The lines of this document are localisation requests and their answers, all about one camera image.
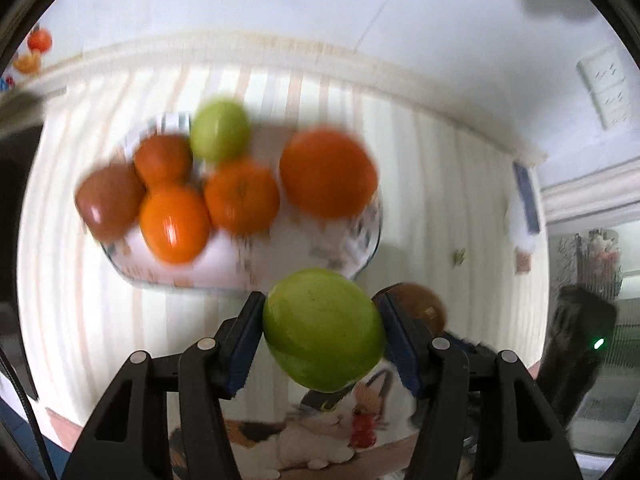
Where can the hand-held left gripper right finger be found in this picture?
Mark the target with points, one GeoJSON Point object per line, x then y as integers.
{"type": "Point", "coordinates": [400, 347]}

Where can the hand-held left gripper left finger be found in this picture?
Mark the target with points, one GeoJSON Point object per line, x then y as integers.
{"type": "Point", "coordinates": [245, 347]}

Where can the dark red round fruit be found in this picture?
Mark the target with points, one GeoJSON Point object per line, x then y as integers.
{"type": "Point", "coordinates": [425, 304]}

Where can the oval floral ceramic plate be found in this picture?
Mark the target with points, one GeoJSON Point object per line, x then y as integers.
{"type": "Point", "coordinates": [300, 247]}

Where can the small orange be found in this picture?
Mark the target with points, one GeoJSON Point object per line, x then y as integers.
{"type": "Point", "coordinates": [175, 223]}
{"type": "Point", "coordinates": [242, 196]}

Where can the large orange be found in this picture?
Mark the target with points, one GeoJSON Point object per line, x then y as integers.
{"type": "Point", "coordinates": [327, 173]}

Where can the red and green apple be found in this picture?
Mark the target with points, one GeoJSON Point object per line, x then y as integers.
{"type": "Point", "coordinates": [110, 201]}

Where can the small brown card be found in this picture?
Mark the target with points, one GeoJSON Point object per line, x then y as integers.
{"type": "Point", "coordinates": [523, 263]}

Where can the striped cat print table mat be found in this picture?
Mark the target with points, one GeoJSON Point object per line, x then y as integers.
{"type": "Point", "coordinates": [440, 185]}

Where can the white wall outlet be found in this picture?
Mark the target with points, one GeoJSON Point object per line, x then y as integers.
{"type": "Point", "coordinates": [620, 117]}
{"type": "Point", "coordinates": [602, 67]}
{"type": "Point", "coordinates": [614, 97]}

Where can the colourful character wall sticker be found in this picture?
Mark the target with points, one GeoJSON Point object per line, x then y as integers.
{"type": "Point", "coordinates": [5, 83]}

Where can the cut orange fruit wall sticker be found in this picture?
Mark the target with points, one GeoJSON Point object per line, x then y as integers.
{"type": "Point", "coordinates": [27, 63]}

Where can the round orange fruit wall sticker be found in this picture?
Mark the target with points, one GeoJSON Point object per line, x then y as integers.
{"type": "Point", "coordinates": [40, 40]}

